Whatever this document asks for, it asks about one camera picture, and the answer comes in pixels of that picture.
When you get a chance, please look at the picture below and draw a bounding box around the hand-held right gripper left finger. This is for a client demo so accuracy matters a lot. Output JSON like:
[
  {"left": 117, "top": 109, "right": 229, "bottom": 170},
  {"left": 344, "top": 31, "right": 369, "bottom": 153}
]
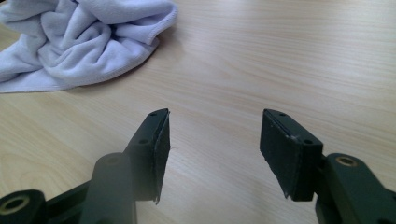
[{"left": 78, "top": 107, "right": 172, "bottom": 224}]

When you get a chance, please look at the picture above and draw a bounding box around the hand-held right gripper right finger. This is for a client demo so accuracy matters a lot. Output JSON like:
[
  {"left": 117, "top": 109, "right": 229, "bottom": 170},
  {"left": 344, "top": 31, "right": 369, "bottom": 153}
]
[{"left": 260, "top": 108, "right": 396, "bottom": 224}]

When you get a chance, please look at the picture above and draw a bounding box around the white printed towel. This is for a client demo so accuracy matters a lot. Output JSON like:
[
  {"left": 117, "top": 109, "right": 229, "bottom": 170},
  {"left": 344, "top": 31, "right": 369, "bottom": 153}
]
[{"left": 0, "top": 0, "right": 179, "bottom": 93}]

